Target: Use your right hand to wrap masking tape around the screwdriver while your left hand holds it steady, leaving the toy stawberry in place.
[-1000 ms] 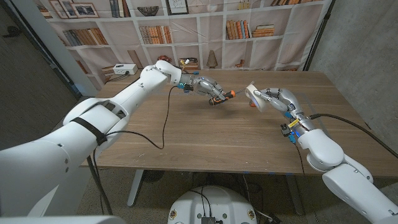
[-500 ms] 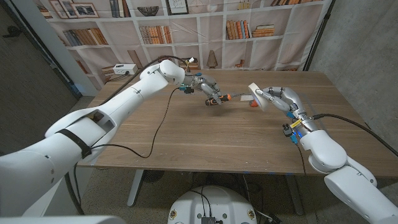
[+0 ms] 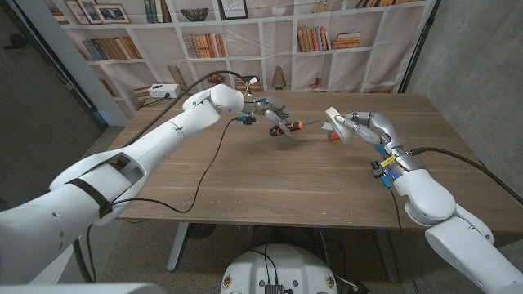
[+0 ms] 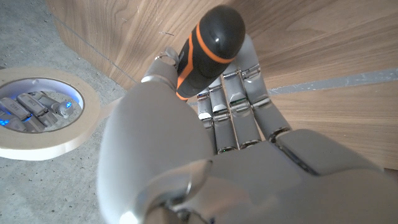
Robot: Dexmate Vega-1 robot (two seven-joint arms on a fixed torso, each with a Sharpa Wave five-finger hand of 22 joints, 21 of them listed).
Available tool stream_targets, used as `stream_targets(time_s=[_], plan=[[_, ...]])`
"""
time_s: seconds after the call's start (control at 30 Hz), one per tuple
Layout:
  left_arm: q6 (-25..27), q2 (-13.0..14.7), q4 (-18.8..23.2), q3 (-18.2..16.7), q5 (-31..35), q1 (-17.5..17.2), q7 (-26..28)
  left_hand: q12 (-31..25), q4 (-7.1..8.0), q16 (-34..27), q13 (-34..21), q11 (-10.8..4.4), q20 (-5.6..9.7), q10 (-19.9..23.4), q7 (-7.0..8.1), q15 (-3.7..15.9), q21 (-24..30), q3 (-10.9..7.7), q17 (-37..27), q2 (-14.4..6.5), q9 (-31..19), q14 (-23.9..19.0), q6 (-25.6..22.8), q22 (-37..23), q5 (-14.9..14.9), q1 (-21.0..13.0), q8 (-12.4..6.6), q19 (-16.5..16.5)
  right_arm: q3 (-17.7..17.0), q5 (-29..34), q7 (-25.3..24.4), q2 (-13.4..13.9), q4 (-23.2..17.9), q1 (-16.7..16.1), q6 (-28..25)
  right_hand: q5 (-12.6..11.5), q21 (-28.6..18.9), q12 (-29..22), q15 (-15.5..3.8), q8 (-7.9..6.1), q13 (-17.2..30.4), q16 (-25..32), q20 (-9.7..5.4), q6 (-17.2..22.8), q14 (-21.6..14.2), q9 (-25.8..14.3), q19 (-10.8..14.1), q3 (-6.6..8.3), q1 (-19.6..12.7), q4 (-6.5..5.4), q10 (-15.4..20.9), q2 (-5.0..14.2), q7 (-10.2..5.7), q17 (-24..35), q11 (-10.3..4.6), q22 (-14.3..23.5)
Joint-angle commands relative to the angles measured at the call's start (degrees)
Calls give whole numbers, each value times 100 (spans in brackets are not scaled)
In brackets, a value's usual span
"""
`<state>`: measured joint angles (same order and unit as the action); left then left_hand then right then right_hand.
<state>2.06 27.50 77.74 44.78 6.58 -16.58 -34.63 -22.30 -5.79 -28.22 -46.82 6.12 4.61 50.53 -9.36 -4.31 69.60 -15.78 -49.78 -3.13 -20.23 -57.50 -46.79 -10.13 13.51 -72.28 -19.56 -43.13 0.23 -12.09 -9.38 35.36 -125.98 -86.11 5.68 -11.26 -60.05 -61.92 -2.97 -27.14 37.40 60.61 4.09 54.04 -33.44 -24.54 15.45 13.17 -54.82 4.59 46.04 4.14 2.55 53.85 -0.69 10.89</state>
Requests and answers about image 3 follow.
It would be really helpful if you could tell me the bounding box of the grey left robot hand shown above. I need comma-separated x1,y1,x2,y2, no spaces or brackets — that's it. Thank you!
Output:
255,96,295,136

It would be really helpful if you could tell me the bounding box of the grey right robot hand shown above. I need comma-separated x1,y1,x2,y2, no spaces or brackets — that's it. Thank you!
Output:
333,111,404,158

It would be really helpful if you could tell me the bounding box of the orange black screwdriver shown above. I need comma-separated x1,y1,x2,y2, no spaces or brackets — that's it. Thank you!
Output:
268,118,324,138

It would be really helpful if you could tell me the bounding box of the white masking tape roll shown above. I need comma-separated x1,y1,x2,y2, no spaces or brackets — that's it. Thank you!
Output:
320,106,355,145

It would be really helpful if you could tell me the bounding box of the printed bookshelf backdrop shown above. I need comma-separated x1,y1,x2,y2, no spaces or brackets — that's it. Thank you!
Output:
42,0,438,119

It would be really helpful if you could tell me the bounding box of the black backdrop stand pole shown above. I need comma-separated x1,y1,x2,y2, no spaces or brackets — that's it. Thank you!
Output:
398,0,442,94

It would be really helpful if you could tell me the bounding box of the white power strip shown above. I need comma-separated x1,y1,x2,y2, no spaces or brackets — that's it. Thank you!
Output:
148,83,182,100

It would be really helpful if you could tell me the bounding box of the grey table leg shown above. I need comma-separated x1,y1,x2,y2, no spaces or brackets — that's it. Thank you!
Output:
373,228,400,283

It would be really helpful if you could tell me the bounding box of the black round table foot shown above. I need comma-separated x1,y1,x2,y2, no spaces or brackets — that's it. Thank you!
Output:
188,223,217,241

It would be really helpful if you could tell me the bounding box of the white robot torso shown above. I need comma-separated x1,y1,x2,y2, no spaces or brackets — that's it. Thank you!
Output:
220,243,339,294

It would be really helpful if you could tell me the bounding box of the white table leg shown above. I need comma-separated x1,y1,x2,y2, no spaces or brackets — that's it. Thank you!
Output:
167,222,191,273

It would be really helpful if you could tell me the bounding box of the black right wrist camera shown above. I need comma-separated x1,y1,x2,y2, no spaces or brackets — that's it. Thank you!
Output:
370,160,392,189

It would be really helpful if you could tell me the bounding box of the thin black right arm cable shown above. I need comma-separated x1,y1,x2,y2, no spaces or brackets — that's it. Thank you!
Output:
387,187,420,294

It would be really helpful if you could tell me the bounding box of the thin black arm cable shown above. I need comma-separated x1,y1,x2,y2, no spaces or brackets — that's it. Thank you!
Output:
387,187,420,294
85,117,240,283

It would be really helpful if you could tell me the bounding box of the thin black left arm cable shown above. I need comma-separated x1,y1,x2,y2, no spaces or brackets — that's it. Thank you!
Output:
85,117,240,283

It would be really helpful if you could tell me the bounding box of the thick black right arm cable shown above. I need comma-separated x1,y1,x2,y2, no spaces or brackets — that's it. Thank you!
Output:
410,146,523,205

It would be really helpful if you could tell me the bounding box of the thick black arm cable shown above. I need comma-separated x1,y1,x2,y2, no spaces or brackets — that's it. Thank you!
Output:
410,146,523,205
72,69,262,284

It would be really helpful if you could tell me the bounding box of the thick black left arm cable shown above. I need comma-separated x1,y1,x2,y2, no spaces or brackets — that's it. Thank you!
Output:
72,69,262,284

